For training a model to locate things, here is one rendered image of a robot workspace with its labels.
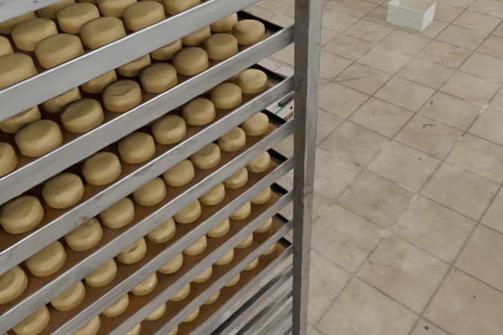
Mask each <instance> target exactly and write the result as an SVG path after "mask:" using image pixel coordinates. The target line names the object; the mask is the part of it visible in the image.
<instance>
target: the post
mask: <svg viewBox="0 0 503 335"><path fill-rule="evenodd" d="M322 12H323V0H295V6H294V109H293V314H292V335H307V321H308V290H309V275H310V259H311V229H312V213H313V198H314V167H315V152H316V136H317V106H318V90H319V74H320V44H321V28H322Z"/></svg>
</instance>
